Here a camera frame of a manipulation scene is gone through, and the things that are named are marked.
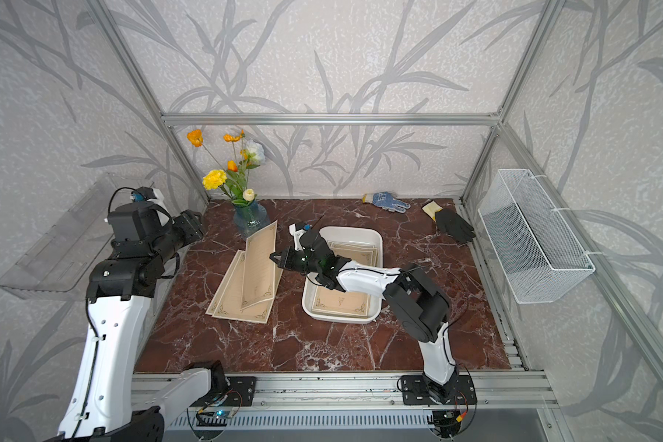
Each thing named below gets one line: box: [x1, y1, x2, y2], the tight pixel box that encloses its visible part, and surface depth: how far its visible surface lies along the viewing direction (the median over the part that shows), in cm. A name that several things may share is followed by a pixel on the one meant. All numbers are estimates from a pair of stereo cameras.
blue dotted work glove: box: [361, 191, 411, 214], surface depth 122 cm
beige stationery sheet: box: [240, 220, 279, 311], surface depth 88 cm
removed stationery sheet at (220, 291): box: [205, 249, 245, 316], surface depth 96 cm
